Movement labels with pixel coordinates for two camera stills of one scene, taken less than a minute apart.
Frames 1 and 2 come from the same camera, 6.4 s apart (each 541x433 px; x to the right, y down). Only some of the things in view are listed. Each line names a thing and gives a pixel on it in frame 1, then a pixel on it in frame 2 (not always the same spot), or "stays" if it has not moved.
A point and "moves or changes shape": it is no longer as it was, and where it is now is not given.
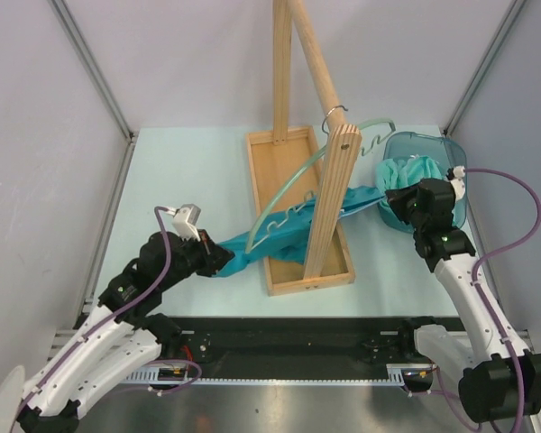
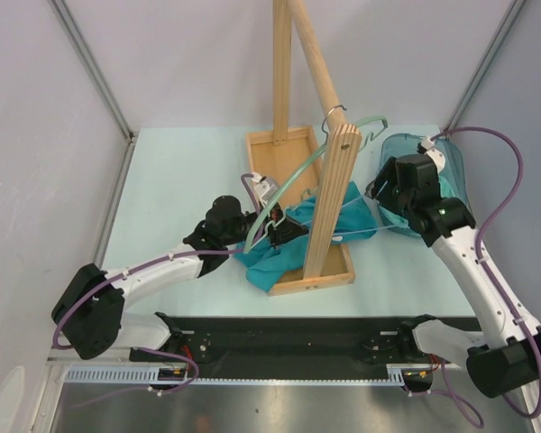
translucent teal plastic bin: x=446 y=153 stays
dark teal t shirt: x=288 y=239 moves or changes shape
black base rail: x=288 y=344 stays
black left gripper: x=208 y=249 → x=288 y=230
